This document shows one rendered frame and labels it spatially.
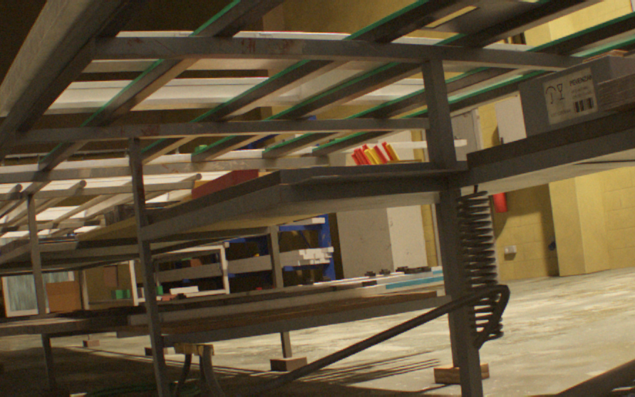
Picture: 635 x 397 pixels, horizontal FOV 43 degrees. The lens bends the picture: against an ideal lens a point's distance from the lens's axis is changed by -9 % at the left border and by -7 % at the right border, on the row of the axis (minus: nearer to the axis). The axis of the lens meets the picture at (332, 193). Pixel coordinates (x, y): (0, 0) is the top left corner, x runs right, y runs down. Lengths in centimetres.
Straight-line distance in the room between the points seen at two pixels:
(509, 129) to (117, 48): 843
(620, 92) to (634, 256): 756
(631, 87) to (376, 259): 1007
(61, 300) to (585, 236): 708
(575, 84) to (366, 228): 1000
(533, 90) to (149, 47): 67
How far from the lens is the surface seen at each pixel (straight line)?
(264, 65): 195
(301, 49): 160
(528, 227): 990
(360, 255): 1158
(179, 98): 228
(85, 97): 220
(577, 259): 885
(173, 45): 149
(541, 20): 170
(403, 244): 1110
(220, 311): 270
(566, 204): 890
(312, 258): 1187
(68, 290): 1213
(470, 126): 1050
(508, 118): 972
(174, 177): 417
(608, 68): 143
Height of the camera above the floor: 41
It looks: 5 degrees up
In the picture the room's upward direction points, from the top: 7 degrees counter-clockwise
